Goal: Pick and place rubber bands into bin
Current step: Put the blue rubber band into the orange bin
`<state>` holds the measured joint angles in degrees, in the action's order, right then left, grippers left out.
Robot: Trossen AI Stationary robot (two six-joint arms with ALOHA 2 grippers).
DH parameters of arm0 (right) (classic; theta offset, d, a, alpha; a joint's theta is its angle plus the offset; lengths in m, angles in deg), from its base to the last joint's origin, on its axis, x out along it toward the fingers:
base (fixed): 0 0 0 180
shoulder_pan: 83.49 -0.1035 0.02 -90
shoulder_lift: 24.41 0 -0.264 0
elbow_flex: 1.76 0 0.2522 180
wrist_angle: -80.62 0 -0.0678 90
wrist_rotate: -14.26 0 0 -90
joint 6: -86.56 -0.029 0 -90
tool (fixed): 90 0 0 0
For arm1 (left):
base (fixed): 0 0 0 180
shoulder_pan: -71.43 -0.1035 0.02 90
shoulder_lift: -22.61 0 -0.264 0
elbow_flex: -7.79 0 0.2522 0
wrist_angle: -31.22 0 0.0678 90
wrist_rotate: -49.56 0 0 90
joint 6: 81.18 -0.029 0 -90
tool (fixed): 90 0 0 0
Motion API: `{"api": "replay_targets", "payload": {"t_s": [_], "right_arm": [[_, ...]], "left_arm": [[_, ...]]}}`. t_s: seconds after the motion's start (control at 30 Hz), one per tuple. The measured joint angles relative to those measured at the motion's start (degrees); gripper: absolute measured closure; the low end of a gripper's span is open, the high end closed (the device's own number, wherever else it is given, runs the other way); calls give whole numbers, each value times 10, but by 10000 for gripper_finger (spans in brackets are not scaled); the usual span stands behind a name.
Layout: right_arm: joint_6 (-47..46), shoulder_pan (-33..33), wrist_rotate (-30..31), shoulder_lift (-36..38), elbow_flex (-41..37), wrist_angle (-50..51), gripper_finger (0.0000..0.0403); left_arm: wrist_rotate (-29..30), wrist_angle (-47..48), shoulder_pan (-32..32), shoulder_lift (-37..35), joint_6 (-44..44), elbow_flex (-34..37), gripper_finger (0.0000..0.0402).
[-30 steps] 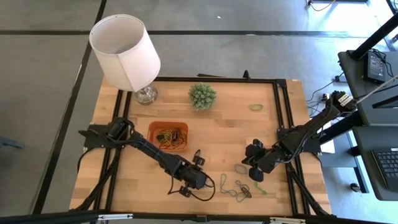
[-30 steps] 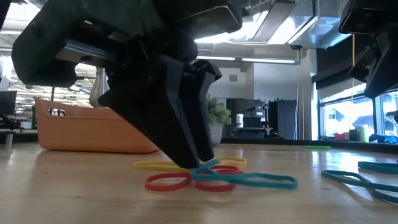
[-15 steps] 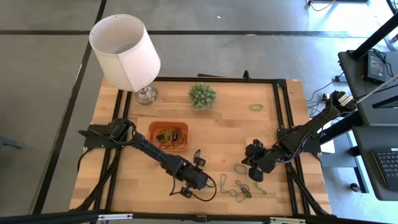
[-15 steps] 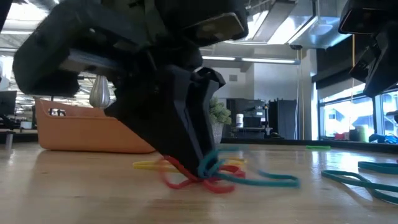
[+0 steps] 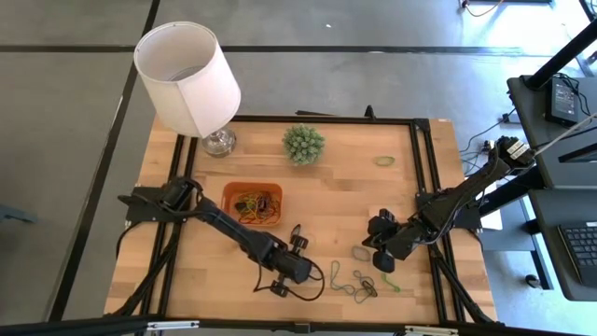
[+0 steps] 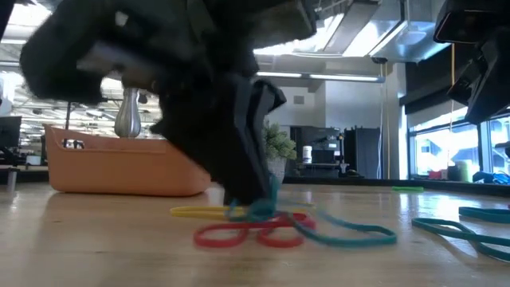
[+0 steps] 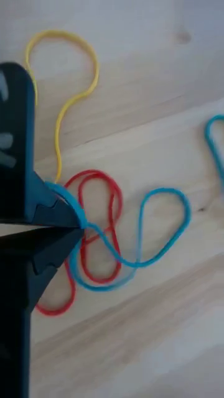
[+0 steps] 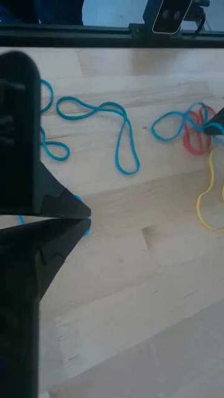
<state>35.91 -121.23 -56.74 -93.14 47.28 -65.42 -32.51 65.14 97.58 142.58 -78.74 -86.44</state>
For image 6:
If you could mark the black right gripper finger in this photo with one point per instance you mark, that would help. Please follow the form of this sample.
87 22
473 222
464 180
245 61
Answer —
492 87
464 83

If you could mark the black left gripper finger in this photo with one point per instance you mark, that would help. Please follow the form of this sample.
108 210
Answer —
223 151
261 107

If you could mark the yellow rubber band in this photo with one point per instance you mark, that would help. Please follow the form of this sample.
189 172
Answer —
191 211

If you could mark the red rubber band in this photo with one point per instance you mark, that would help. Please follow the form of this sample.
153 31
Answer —
215 241

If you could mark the green rubber band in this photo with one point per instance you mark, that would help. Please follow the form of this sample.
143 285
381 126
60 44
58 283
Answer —
406 188

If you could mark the teal rubber band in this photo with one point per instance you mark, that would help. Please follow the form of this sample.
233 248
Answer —
358 239
486 215
438 229

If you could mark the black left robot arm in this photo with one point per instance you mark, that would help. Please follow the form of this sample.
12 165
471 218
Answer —
60 68

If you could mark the orange plastic bin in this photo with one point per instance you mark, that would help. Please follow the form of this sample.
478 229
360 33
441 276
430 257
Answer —
119 171

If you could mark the green plant in grey pot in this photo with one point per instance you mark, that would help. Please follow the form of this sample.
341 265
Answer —
281 147

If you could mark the white canister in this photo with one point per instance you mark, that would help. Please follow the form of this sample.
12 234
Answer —
307 154

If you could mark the window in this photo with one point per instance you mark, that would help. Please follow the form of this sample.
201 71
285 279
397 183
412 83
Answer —
442 147

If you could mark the green container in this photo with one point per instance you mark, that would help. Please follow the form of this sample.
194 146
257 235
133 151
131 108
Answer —
462 169

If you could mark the blue bag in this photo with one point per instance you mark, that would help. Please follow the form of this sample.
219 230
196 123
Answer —
490 177

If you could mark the red container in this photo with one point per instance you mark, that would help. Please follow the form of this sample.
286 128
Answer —
435 174

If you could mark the black cabinet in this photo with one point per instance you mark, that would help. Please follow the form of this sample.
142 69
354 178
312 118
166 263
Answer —
362 151

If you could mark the computer monitor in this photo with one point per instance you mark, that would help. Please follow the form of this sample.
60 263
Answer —
10 131

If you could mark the black aluminium table frame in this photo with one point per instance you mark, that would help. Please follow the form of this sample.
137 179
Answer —
358 181

